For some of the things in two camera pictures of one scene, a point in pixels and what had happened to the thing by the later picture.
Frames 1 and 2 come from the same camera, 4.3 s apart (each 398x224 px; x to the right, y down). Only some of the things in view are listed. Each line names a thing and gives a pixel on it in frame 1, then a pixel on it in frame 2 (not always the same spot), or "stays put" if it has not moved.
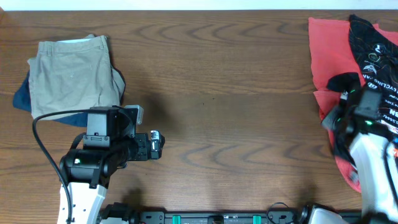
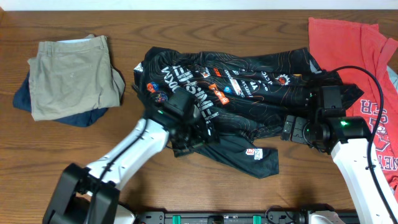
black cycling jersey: (377, 55) to (232, 102)
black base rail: (121, 214) stays put
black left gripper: (155, 145) to (189, 140)
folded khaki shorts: (72, 75) stays put
